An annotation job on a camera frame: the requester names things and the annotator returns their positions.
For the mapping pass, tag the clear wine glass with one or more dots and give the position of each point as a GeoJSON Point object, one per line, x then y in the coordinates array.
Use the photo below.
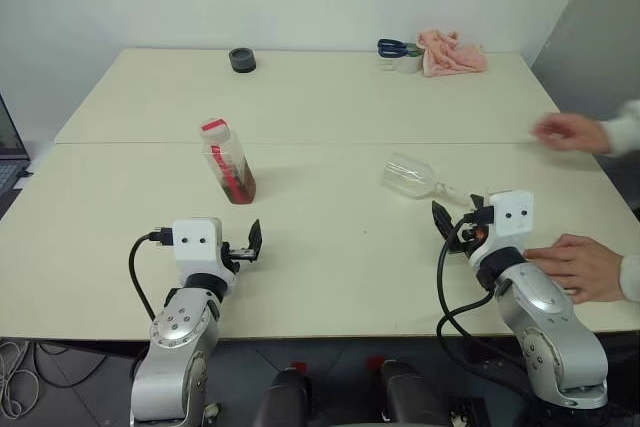
{"type": "Point", "coordinates": [407, 177]}

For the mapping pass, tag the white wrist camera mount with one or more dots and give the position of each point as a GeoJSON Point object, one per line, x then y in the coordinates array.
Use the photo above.
{"type": "Point", "coordinates": [197, 244]}
{"type": "Point", "coordinates": [512, 217]}

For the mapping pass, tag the small red tab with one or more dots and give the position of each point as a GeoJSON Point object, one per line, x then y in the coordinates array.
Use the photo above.
{"type": "Point", "coordinates": [375, 363]}
{"type": "Point", "coordinates": [298, 366]}

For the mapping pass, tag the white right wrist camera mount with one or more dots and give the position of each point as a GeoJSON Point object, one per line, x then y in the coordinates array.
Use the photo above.
{"type": "Point", "coordinates": [512, 217]}

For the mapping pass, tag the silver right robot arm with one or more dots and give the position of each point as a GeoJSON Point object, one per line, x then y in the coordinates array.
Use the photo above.
{"type": "Point", "coordinates": [545, 317]}

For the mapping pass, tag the dark rounded shape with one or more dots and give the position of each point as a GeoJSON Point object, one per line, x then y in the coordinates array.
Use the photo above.
{"type": "Point", "coordinates": [282, 399]}
{"type": "Point", "coordinates": [407, 394]}

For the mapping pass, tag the person's right hand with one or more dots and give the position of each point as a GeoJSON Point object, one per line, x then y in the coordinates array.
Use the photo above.
{"type": "Point", "coordinates": [575, 132]}

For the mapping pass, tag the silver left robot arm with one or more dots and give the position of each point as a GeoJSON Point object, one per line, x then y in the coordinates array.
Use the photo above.
{"type": "Point", "coordinates": [175, 327]}

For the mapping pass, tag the grey laptop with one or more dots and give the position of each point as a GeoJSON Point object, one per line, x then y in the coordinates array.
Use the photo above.
{"type": "Point", "coordinates": [7, 147]}

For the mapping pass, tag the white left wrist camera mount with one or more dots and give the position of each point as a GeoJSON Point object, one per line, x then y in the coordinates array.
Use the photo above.
{"type": "Point", "coordinates": [197, 244]}

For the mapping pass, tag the clear bottle with red contents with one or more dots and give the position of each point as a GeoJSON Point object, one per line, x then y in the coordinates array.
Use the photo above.
{"type": "Point", "coordinates": [231, 167]}

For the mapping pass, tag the pink cloth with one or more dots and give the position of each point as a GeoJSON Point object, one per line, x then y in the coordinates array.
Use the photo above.
{"type": "Point", "coordinates": [452, 57]}

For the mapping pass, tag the white tape roll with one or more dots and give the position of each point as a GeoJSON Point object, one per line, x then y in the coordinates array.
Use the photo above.
{"type": "Point", "coordinates": [407, 65]}

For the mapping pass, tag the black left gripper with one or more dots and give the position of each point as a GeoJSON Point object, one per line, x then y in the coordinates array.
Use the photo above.
{"type": "Point", "coordinates": [240, 253]}

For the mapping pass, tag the white-sleeved person's left forearm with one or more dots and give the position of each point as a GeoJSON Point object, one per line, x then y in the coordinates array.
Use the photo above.
{"type": "Point", "coordinates": [631, 279]}

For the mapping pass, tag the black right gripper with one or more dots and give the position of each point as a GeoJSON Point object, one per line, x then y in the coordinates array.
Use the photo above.
{"type": "Point", "coordinates": [472, 234]}

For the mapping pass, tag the person's left hand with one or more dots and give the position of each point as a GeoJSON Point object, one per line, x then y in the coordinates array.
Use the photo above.
{"type": "Point", "coordinates": [585, 267]}

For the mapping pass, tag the white-sleeved person's right forearm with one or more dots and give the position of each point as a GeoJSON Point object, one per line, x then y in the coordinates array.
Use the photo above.
{"type": "Point", "coordinates": [625, 127]}

